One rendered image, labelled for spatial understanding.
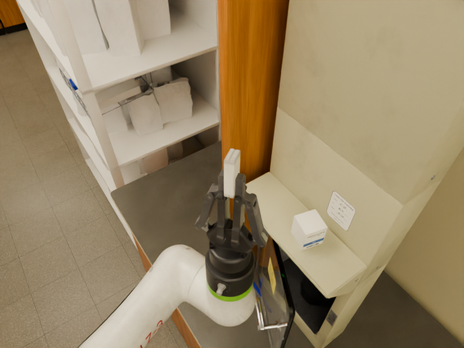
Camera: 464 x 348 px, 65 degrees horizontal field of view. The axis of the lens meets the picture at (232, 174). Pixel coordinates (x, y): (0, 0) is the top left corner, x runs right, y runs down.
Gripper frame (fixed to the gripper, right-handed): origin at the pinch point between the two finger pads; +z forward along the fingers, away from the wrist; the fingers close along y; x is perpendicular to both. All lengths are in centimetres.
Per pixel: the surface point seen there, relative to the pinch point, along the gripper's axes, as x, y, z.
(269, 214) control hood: 17.9, -3.4, -26.3
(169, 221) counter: 48, 42, -79
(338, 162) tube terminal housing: 18.1, -15.0, -7.9
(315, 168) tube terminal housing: 21.5, -11.1, -13.1
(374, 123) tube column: 14.4, -18.4, 3.8
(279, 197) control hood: 23.3, -4.6, -25.7
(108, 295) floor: 51, 96, -173
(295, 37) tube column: 25.4, -3.0, 11.1
